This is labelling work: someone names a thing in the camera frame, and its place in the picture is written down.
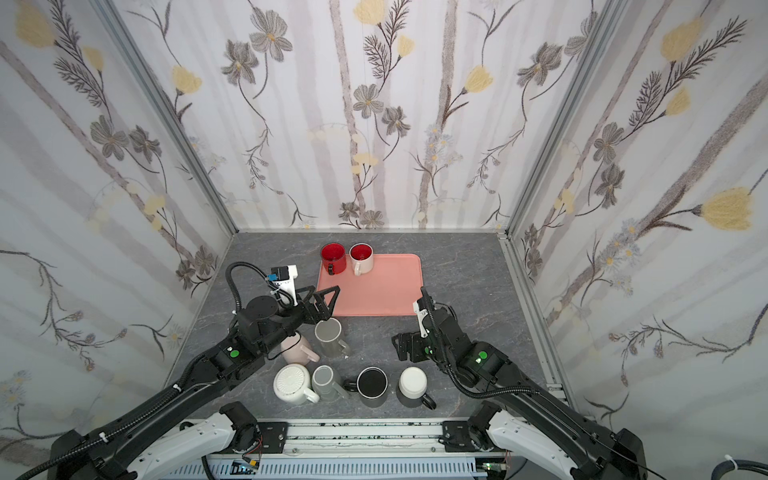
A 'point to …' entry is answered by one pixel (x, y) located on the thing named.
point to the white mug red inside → (362, 258)
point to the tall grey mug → (327, 333)
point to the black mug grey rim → (371, 386)
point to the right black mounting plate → (457, 437)
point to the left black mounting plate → (272, 436)
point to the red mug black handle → (334, 260)
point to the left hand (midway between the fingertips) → (323, 283)
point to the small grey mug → (327, 385)
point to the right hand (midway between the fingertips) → (400, 333)
